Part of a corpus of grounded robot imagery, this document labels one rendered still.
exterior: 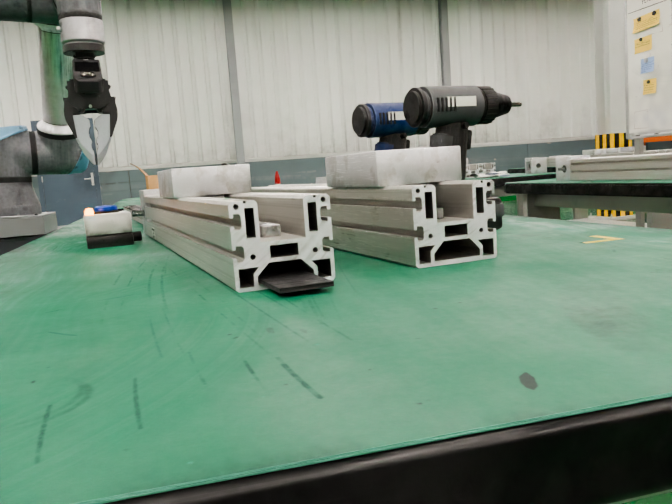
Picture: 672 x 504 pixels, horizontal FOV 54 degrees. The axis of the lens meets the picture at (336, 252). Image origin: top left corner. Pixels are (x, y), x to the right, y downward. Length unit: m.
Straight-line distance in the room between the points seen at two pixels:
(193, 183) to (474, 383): 0.66
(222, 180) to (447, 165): 0.33
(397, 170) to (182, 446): 0.52
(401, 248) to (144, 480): 0.49
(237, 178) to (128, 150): 11.44
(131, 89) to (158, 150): 1.14
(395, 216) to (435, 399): 0.42
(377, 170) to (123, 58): 11.84
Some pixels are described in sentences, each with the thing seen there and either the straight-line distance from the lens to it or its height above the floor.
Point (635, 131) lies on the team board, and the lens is 4.47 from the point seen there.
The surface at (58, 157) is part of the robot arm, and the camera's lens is 1.90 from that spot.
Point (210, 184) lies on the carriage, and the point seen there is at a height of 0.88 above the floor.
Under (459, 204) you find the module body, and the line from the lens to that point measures 0.74.
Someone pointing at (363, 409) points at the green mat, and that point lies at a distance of 0.30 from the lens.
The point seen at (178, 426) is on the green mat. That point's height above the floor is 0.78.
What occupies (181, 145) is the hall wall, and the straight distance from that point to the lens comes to 12.34.
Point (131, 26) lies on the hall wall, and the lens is 12.65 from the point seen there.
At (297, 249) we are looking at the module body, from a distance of 0.63.
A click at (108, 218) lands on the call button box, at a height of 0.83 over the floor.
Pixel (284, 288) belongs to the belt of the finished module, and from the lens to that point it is 0.57.
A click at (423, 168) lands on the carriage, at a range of 0.76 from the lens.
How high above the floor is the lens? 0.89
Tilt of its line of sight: 7 degrees down
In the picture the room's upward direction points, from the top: 4 degrees counter-clockwise
